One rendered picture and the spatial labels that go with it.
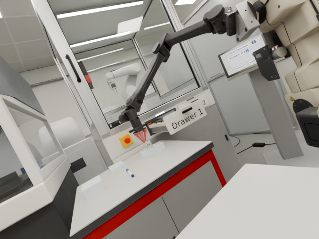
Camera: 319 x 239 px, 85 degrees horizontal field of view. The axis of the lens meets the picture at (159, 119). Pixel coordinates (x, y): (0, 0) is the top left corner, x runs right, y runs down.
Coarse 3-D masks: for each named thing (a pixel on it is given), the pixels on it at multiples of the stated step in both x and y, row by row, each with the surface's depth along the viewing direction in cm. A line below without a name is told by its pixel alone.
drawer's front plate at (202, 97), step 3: (198, 96) 149; (201, 96) 150; (204, 96) 151; (192, 99) 146; (195, 99) 147; (198, 99) 148; (201, 99) 150; (204, 99) 151; (186, 102) 143; (189, 102) 144; (207, 102) 152; (180, 105) 141; (183, 105) 142; (186, 105) 143; (204, 105) 150; (207, 105) 152; (180, 108) 140
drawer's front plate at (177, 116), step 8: (192, 104) 107; (200, 104) 109; (176, 112) 102; (192, 112) 106; (200, 112) 109; (168, 120) 99; (176, 120) 101; (184, 120) 103; (192, 120) 106; (168, 128) 99; (176, 128) 101
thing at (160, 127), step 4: (152, 124) 133; (156, 124) 116; (160, 124) 110; (164, 124) 105; (152, 128) 125; (156, 128) 118; (160, 128) 112; (164, 128) 107; (152, 132) 129; (156, 132) 123
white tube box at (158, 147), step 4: (156, 144) 103; (160, 144) 100; (144, 148) 106; (148, 148) 101; (152, 148) 96; (156, 148) 96; (160, 148) 99; (144, 152) 101; (148, 152) 99; (152, 152) 97; (156, 152) 96; (144, 156) 102
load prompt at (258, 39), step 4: (252, 40) 155; (256, 40) 152; (260, 40) 150; (244, 44) 157; (248, 44) 155; (252, 44) 153; (236, 48) 160; (240, 48) 158; (244, 48) 156; (232, 52) 161; (236, 52) 158; (228, 56) 161
